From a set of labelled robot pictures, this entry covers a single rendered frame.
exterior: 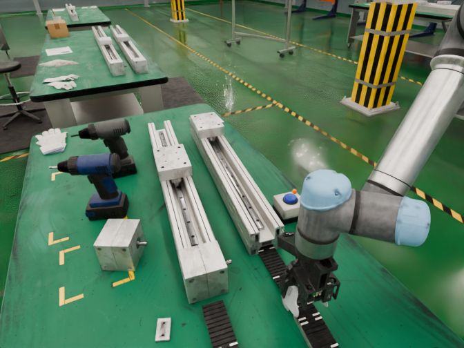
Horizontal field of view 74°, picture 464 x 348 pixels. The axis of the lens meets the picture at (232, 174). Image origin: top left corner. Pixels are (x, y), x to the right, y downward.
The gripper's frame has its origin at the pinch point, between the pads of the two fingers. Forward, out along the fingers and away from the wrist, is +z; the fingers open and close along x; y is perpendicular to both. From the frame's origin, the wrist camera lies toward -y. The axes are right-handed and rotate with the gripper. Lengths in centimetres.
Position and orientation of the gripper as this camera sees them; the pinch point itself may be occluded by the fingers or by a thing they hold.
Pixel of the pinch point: (298, 300)
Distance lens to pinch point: 78.2
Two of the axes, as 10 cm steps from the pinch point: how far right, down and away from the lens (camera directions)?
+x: 9.5, -1.9, 2.5
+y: 3.1, 5.3, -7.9
